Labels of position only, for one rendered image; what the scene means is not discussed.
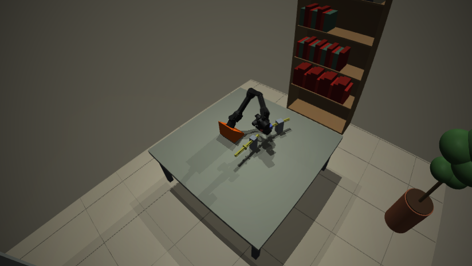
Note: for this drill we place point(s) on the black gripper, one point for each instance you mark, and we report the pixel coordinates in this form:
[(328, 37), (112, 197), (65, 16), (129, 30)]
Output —
[(258, 126)]

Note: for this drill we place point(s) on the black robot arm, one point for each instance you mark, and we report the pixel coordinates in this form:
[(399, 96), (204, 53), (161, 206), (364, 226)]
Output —
[(262, 119)]

